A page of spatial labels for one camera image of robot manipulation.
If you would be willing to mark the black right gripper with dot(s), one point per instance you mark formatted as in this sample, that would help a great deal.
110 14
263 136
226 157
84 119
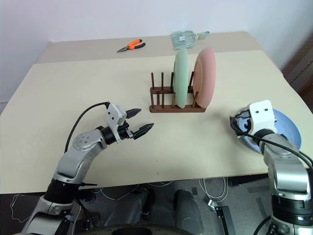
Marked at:
247 123

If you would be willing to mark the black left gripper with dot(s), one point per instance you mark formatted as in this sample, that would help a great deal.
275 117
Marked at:
124 131

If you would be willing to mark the blue plate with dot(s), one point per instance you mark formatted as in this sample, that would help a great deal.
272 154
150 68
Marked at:
287 129

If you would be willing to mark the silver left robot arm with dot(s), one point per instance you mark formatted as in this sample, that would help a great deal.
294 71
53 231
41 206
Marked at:
73 161

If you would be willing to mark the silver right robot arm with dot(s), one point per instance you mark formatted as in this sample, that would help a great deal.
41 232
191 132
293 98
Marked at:
287 171

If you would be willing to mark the dark wooden dish rack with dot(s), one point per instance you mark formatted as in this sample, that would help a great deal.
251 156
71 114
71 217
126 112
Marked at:
166 109

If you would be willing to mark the pink plate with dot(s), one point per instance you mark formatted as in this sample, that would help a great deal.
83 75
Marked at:
206 78

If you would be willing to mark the green plate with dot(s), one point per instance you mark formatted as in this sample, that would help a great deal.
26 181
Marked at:
181 78

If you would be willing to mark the black zip tie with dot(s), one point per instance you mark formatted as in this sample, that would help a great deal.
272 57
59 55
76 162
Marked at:
86 184

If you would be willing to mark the pale green plastic bag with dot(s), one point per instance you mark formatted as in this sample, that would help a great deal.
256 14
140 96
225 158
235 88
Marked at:
182 40

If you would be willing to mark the black metal bar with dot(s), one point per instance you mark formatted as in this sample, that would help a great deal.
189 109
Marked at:
226 220

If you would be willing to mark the dark rounded shape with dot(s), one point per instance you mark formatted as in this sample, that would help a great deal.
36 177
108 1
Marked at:
189 213

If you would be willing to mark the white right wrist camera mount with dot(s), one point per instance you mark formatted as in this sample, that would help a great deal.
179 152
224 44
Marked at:
262 116

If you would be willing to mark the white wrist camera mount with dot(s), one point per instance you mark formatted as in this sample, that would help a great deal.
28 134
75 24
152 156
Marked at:
114 115
262 116

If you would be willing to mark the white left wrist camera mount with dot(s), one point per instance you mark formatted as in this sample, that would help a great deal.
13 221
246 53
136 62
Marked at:
114 115

